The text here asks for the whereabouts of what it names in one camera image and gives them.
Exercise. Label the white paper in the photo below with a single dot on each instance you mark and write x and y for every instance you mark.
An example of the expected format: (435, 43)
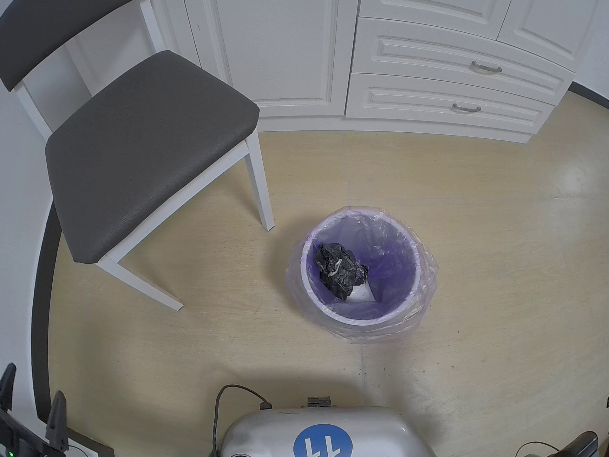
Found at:
(362, 294)

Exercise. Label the black plastic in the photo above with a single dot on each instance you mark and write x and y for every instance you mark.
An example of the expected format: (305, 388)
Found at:
(338, 269)

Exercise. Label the white chair with grey cushions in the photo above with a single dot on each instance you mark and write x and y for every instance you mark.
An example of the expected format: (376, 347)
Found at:
(142, 150)

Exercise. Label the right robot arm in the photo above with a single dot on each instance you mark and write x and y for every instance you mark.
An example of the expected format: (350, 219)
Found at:
(578, 445)

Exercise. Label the white trash bin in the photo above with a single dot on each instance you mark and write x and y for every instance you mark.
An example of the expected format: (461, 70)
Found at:
(333, 313)

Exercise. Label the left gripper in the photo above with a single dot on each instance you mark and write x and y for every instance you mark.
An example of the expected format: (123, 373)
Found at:
(19, 445)

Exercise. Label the white wardrobe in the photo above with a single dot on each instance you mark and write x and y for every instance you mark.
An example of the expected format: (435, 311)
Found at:
(285, 41)

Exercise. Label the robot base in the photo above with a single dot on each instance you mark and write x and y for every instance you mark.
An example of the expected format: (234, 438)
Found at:
(361, 426)

